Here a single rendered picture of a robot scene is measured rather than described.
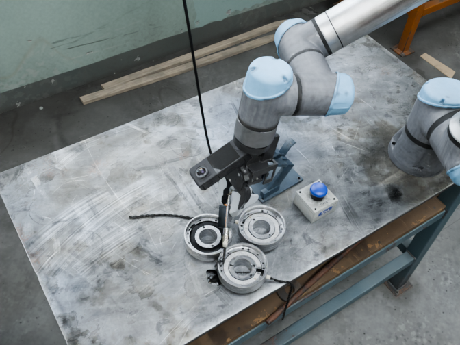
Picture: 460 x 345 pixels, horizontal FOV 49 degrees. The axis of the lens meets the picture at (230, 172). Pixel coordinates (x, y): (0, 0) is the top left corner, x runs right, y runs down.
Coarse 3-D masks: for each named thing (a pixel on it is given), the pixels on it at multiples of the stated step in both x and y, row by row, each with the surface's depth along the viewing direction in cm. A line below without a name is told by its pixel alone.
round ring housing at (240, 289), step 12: (228, 252) 107; (252, 252) 108; (240, 264) 108; (252, 264) 106; (264, 264) 106; (240, 276) 104; (252, 276) 104; (264, 276) 103; (228, 288) 103; (240, 288) 101; (252, 288) 102
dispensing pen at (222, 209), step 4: (228, 196) 106; (228, 200) 106; (228, 204) 106; (220, 208) 105; (224, 208) 104; (220, 212) 105; (224, 212) 104; (220, 216) 105; (224, 216) 104; (220, 220) 104; (224, 220) 104; (220, 224) 104; (224, 224) 104; (224, 228) 106; (224, 232) 106; (228, 232) 106; (224, 236) 106; (228, 236) 106; (224, 240) 106; (228, 240) 106; (224, 244) 106; (224, 248) 106; (224, 252) 106; (224, 256) 106; (224, 260) 106
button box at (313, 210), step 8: (296, 192) 116; (304, 192) 116; (328, 192) 117; (296, 200) 118; (304, 200) 115; (312, 200) 115; (320, 200) 115; (328, 200) 115; (336, 200) 115; (304, 208) 116; (312, 208) 114; (320, 208) 114; (328, 208) 115; (312, 216) 115; (320, 216) 116
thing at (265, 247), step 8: (248, 208) 113; (256, 208) 114; (264, 208) 114; (272, 208) 114; (240, 216) 112; (248, 216) 114; (272, 216) 114; (280, 216) 113; (240, 224) 112; (256, 224) 114; (264, 224) 114; (272, 224) 112; (280, 224) 112; (240, 232) 109; (272, 232) 111; (280, 232) 112; (248, 240) 108; (280, 240) 109; (264, 248) 109; (272, 248) 110
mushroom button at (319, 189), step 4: (312, 184) 115; (316, 184) 114; (320, 184) 114; (312, 188) 114; (316, 188) 113; (320, 188) 114; (324, 188) 114; (312, 192) 113; (316, 192) 113; (320, 192) 113; (324, 192) 113; (316, 196) 113; (320, 196) 113
